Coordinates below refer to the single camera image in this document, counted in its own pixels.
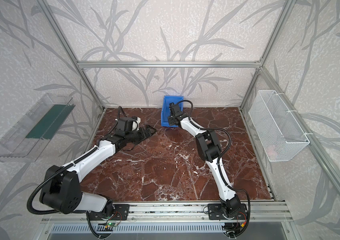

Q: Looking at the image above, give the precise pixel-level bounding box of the white wire mesh basket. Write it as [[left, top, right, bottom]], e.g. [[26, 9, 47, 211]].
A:
[[249, 90, 310, 162]]

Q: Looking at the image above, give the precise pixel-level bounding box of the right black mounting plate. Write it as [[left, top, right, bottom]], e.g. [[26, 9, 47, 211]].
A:
[[207, 204, 249, 221]]

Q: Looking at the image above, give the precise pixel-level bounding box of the blue plastic bin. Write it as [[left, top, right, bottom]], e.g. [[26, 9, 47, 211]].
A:
[[161, 96, 184, 128]]

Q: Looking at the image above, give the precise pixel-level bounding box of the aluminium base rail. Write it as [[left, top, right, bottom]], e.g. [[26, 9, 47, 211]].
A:
[[40, 201, 293, 224]]

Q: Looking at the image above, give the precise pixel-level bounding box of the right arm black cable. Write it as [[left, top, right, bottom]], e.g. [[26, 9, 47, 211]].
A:
[[174, 99, 233, 151]]

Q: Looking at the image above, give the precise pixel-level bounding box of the black mounting plate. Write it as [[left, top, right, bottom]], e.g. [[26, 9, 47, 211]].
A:
[[207, 204, 249, 221], [89, 204, 130, 221]]

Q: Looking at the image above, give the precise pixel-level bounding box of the horizontal aluminium frame bar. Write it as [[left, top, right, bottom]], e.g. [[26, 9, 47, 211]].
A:
[[77, 61, 260, 68]]

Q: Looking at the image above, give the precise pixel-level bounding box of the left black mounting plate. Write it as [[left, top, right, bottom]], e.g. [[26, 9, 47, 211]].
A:
[[89, 204, 130, 221]]

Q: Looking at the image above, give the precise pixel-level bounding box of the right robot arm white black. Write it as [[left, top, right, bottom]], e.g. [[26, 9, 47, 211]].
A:
[[168, 101, 250, 220]]

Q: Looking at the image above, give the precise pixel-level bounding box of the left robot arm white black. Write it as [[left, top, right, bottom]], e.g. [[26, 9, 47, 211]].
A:
[[27, 125, 157, 215]]

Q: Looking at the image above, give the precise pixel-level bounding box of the green circuit board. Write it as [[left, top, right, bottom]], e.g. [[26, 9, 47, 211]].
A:
[[105, 222, 120, 229]]

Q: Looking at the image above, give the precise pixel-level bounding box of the clear plastic wall tray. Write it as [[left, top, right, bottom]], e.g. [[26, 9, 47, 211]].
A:
[[0, 94, 76, 163]]

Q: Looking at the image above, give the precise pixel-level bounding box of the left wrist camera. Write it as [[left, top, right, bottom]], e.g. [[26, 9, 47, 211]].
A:
[[116, 116, 141, 132]]

